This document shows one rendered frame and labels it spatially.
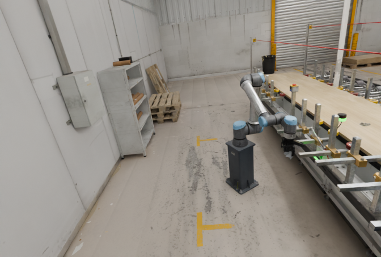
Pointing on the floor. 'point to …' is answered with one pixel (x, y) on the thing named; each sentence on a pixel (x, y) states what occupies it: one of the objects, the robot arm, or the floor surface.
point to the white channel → (341, 22)
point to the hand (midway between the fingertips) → (291, 158)
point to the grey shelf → (127, 140)
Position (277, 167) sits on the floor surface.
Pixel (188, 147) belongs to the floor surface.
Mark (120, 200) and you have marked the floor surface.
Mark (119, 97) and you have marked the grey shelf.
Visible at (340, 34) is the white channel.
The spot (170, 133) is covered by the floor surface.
